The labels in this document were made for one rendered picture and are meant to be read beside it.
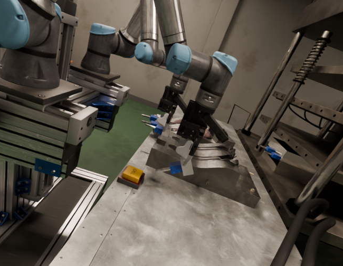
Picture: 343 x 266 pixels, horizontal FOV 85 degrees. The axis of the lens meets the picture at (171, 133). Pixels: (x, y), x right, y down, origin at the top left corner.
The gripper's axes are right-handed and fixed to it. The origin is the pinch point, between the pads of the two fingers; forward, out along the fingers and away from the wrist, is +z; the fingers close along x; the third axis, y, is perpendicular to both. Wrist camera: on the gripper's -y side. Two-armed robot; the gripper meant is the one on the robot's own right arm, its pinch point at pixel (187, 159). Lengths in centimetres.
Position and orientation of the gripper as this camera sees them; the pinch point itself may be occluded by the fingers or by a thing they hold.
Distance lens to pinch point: 67.3
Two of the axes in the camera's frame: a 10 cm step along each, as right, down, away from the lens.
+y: -9.3, -3.7, 0.2
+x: -1.5, 3.3, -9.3
